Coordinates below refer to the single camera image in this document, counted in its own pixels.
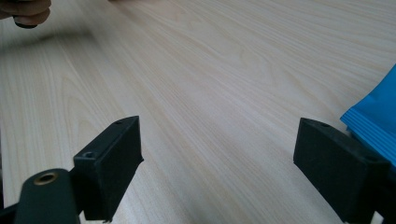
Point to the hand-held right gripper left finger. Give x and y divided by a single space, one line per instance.
109 168

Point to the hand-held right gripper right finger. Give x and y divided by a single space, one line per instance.
336 168

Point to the blue wet wipes pack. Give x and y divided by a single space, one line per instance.
376 118

